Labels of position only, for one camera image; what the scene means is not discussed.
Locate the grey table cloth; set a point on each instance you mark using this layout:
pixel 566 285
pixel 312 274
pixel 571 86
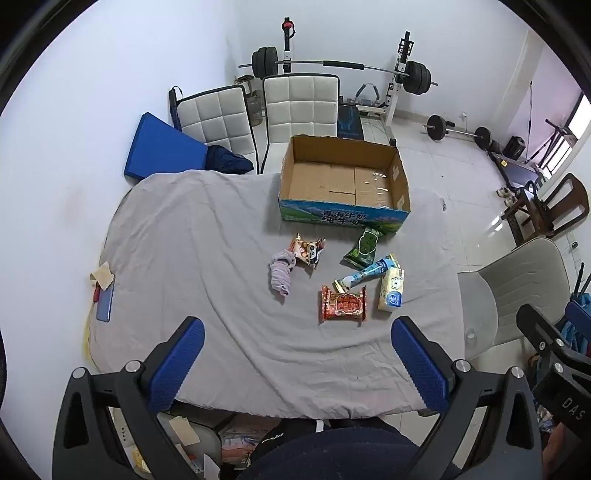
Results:
pixel 199 243

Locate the person's dark trousers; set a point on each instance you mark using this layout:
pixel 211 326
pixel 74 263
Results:
pixel 335 449

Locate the right white padded chair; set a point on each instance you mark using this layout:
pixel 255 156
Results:
pixel 297 104

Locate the beige paper scrap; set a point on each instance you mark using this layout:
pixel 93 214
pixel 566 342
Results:
pixel 102 276

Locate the small barbell on floor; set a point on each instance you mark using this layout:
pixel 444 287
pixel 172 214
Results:
pixel 437 128

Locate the blue white tube packet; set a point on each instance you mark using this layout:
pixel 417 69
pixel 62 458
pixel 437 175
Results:
pixel 375 270

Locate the grey plastic chair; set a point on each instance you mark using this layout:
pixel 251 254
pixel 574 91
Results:
pixel 533 273

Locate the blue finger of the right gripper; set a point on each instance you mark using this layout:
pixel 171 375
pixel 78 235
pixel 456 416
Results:
pixel 578 317

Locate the yellow tissue pack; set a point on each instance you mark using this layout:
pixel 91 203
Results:
pixel 391 292

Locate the left white padded chair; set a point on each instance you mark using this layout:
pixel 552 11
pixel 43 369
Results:
pixel 216 117

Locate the white padded chair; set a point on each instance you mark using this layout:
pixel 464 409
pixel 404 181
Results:
pixel 216 117
pixel 297 104

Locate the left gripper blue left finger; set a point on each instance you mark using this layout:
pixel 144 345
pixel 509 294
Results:
pixel 170 362

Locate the blue foam mat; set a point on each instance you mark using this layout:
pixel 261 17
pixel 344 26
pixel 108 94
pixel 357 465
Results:
pixel 159 148

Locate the red snack packet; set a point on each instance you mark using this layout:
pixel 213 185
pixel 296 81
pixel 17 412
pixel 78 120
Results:
pixel 343 306

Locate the purple sock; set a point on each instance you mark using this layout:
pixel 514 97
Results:
pixel 281 265

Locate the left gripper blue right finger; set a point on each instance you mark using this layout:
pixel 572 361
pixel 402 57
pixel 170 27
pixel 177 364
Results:
pixel 425 361

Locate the open cardboard box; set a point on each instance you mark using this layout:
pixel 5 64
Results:
pixel 343 182

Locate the dark blue garment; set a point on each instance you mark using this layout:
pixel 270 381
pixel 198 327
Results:
pixel 222 160

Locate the white weight bench rack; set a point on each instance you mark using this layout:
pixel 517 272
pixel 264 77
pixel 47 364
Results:
pixel 384 108

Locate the barbell on rack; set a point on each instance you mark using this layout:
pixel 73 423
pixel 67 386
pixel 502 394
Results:
pixel 415 78

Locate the black treadmill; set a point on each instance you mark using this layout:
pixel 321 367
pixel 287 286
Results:
pixel 515 174

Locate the green snack packet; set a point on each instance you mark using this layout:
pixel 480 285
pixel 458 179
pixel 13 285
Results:
pixel 362 255

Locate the dark wooden chair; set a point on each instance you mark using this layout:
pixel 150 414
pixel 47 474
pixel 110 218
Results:
pixel 531 216

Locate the black blue bench pad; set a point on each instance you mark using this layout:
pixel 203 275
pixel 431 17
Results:
pixel 349 122

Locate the orange snack packet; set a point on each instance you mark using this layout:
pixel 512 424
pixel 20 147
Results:
pixel 307 252

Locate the blue phone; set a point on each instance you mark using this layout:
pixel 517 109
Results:
pixel 104 304

